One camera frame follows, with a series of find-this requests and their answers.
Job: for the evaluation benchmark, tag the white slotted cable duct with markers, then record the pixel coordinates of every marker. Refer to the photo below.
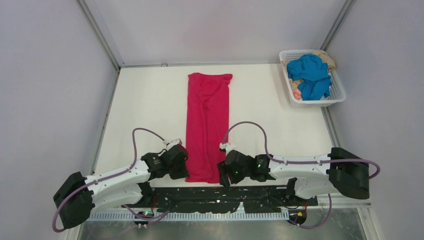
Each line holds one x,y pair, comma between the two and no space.
239,215

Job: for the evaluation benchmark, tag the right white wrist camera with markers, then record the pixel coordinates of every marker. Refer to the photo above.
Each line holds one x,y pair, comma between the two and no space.
227,147

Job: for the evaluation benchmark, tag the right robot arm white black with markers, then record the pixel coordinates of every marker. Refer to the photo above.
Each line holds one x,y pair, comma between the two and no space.
339,171

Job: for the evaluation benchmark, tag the blue t shirt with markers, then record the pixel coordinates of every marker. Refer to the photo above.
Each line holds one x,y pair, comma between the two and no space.
316,81

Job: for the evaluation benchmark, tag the salmon pink t shirt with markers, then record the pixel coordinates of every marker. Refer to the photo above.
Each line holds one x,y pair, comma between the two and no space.
297,94

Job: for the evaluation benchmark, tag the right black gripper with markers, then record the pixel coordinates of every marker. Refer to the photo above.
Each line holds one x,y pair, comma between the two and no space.
223,168

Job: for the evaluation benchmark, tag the beige t shirt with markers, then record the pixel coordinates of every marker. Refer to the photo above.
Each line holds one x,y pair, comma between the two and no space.
287,56

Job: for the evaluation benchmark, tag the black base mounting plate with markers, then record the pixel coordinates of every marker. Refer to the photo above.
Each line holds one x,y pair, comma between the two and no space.
220,200

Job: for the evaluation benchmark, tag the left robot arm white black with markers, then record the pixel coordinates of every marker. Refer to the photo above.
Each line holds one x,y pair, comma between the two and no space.
81,196

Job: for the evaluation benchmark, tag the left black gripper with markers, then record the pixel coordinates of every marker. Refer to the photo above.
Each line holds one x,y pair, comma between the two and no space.
183,173

